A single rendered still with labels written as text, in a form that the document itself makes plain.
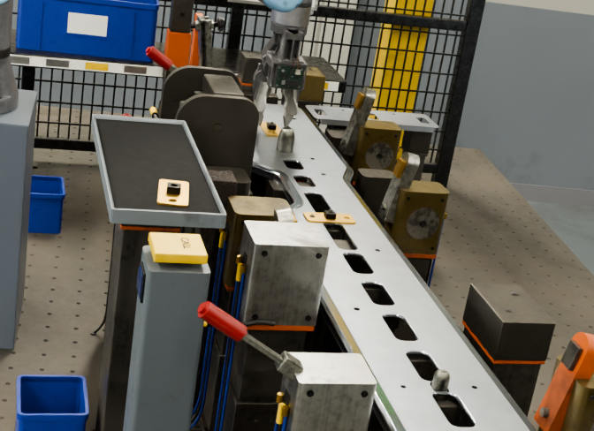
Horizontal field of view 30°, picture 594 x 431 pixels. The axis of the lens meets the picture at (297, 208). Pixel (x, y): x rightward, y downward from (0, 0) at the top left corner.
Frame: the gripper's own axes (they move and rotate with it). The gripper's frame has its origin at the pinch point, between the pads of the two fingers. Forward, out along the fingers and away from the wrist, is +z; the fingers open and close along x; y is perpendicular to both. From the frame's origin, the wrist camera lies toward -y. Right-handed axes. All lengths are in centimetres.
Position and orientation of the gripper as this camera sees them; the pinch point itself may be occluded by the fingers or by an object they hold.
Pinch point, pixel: (272, 118)
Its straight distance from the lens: 224.3
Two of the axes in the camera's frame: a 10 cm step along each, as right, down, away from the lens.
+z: -1.5, 9.2, 3.7
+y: 2.3, 3.9, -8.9
